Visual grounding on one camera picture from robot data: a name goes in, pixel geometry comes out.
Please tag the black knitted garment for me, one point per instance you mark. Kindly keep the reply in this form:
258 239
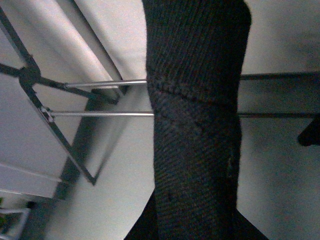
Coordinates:
194 57

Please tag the black printed t-shirt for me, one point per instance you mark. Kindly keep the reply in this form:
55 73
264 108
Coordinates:
311 134

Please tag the lower metal rack rail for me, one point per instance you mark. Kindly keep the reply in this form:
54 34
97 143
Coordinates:
282 115

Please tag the metal rack rail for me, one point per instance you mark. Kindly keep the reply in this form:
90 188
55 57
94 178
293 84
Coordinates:
282 115
244 77

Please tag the dark metal rack frame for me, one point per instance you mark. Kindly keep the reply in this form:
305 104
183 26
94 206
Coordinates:
30 75

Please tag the upper metal rack rail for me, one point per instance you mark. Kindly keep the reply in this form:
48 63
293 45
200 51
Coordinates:
244 77

